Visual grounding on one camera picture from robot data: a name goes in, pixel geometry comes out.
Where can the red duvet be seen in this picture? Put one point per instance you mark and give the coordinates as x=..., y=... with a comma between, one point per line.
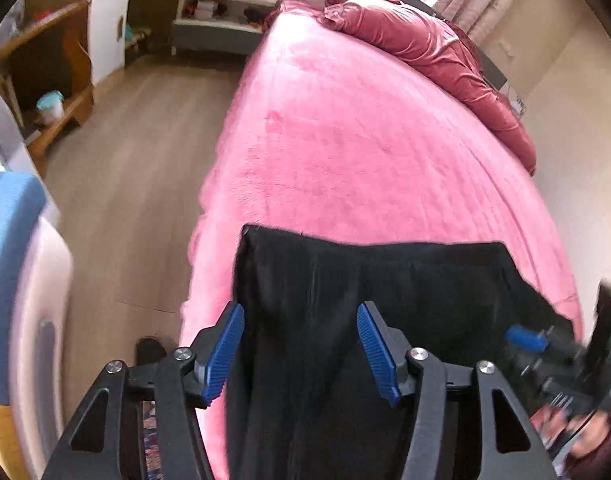
x=425, y=50

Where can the dark slipper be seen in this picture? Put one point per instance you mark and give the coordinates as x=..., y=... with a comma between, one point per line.
x=151, y=351

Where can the white nightstand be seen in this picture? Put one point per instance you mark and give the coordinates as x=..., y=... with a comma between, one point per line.
x=210, y=35

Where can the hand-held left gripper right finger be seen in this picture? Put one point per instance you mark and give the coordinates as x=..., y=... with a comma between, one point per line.
x=378, y=355

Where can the blue cushioned chair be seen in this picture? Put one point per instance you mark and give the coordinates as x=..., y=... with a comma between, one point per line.
x=10, y=240

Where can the pink bed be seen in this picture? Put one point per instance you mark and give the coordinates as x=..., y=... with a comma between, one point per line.
x=360, y=160

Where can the small white floral board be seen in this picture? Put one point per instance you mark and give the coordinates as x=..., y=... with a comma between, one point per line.
x=518, y=105

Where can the light blue cup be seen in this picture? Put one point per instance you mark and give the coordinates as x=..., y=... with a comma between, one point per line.
x=50, y=107

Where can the wooden desk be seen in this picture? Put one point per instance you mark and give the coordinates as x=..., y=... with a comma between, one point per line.
x=50, y=25

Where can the person's right hand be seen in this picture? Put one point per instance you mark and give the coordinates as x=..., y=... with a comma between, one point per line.
x=585, y=440

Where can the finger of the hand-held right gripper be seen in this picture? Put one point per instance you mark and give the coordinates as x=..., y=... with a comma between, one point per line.
x=528, y=338

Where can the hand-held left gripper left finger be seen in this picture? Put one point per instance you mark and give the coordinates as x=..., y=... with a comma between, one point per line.
x=225, y=355

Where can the black pants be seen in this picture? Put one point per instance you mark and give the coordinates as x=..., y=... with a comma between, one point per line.
x=310, y=310

